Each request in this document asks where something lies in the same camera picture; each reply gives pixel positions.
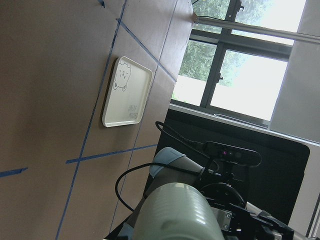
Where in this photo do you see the black right camera cable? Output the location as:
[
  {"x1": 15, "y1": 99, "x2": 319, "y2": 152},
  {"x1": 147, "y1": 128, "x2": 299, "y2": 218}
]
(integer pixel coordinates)
[{"x1": 115, "y1": 120, "x2": 221, "y2": 213}]

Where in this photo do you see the black computer monitor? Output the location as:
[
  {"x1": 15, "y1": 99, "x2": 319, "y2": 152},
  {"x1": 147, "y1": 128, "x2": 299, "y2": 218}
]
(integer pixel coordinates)
[{"x1": 164, "y1": 109, "x2": 310, "y2": 224}]

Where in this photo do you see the window frame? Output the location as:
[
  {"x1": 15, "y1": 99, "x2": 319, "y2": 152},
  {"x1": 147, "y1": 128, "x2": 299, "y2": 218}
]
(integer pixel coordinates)
[{"x1": 171, "y1": 0, "x2": 306, "y2": 129}]

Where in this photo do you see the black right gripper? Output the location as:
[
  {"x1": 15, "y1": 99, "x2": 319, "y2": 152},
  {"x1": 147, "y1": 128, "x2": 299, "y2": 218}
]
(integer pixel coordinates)
[{"x1": 199, "y1": 183, "x2": 294, "y2": 240}]

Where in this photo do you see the cream bear print tray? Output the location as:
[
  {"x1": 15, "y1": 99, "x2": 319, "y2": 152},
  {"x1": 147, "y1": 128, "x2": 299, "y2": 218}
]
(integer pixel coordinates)
[{"x1": 101, "y1": 56, "x2": 153, "y2": 128}]

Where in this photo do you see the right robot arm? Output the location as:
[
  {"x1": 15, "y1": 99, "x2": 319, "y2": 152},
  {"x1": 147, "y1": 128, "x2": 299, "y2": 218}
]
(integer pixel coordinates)
[{"x1": 107, "y1": 142, "x2": 295, "y2": 240}]

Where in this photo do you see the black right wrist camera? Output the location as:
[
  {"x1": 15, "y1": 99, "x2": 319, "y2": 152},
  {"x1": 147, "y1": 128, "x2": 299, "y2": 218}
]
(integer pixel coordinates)
[{"x1": 202, "y1": 141, "x2": 262, "y2": 167}]

